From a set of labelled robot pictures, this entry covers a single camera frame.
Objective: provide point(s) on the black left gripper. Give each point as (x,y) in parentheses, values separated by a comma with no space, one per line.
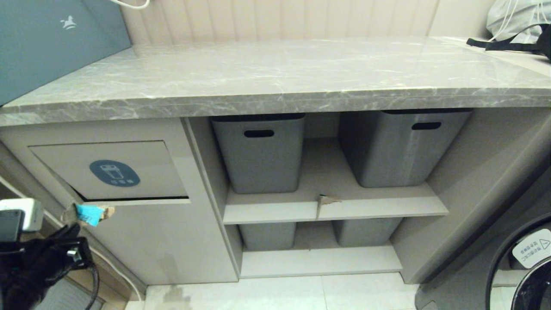
(38,267)

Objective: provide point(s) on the blue-faced torn cardboard scrap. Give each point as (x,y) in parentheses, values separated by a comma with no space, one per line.
(90,214)

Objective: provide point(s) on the brown torn cardboard scrap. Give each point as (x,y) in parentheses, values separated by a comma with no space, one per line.
(326,199)

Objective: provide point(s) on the grey ribbed panel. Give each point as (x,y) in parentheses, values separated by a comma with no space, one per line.
(60,297)

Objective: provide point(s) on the beige trash flap door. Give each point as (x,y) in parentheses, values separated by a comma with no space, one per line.
(64,163)

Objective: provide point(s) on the blue round bin sticker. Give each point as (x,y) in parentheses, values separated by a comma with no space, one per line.
(114,173)

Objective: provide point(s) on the teal box with horse logo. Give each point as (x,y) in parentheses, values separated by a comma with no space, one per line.
(43,51)

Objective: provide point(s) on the grey plastic storage bin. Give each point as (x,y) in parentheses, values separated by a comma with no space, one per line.
(366,231)
(396,159)
(262,163)
(267,236)

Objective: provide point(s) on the beige bottom shelf board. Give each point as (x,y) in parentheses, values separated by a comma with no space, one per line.
(323,260)

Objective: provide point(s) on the beige shelf board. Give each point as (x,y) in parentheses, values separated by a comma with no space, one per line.
(379,206)
(323,260)

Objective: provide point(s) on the beige middle shelf board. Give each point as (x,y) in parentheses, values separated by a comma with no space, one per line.
(379,206)

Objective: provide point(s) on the grey washing machine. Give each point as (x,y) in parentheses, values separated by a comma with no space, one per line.
(452,288)

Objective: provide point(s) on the beige cabinet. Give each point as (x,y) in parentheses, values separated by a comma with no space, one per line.
(473,172)

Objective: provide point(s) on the white warning label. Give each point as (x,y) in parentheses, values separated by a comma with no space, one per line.
(531,249)

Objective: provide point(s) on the washing machine glass door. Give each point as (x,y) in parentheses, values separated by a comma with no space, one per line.
(533,292)

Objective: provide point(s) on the grey fabric bag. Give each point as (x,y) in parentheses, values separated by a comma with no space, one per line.
(512,17)

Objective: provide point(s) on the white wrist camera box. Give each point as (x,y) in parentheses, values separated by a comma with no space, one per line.
(30,213)

